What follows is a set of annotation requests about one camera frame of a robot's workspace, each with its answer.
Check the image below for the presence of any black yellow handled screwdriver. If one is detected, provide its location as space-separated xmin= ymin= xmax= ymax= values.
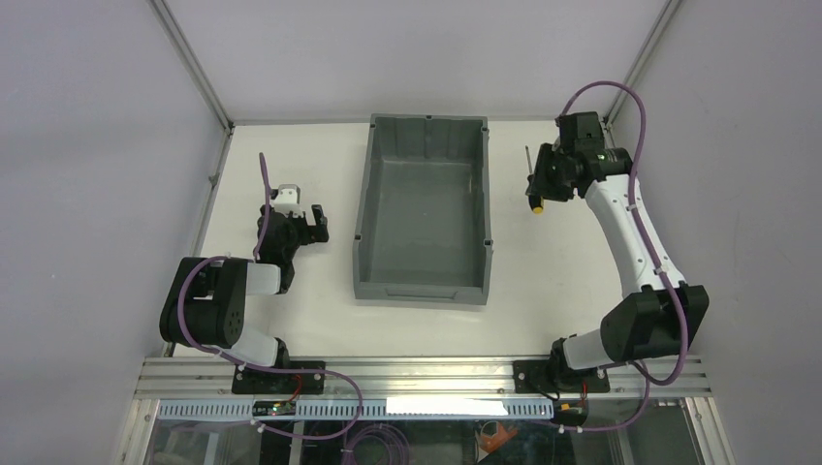
xmin=524 ymin=145 xmax=544 ymax=214

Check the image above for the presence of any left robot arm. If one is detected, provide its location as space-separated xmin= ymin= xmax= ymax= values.
xmin=159 ymin=204 xmax=330 ymax=370

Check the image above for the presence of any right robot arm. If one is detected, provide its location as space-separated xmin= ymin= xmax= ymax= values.
xmin=525 ymin=111 xmax=710 ymax=388

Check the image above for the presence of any grey plastic bin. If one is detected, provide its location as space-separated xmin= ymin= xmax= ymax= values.
xmin=352 ymin=113 xmax=493 ymax=305

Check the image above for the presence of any orange object under table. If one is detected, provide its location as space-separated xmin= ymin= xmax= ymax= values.
xmin=476 ymin=421 xmax=519 ymax=454

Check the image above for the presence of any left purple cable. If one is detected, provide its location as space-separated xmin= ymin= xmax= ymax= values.
xmin=176 ymin=152 xmax=412 ymax=465

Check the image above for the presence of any purple cable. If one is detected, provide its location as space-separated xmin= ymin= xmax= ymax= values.
xmin=176 ymin=152 xmax=412 ymax=465
xmin=532 ymin=80 xmax=691 ymax=432

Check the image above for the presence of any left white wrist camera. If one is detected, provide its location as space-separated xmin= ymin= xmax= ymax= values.
xmin=270 ymin=184 xmax=305 ymax=218

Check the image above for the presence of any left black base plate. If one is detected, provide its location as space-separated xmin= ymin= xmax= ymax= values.
xmin=231 ymin=367 xmax=325 ymax=395

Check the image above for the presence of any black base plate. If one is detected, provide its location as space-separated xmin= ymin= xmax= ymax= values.
xmin=231 ymin=367 xmax=325 ymax=395
xmin=512 ymin=358 xmax=611 ymax=395

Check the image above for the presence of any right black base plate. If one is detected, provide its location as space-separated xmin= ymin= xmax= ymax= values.
xmin=512 ymin=358 xmax=611 ymax=395

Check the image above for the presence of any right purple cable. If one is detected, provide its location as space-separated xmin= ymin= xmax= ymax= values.
xmin=532 ymin=80 xmax=691 ymax=432

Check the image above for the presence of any white slotted cable duct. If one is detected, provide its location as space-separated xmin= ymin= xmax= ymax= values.
xmin=158 ymin=396 xmax=553 ymax=422

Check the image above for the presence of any aluminium frame rail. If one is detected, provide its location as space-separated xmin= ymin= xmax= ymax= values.
xmin=133 ymin=355 xmax=712 ymax=400

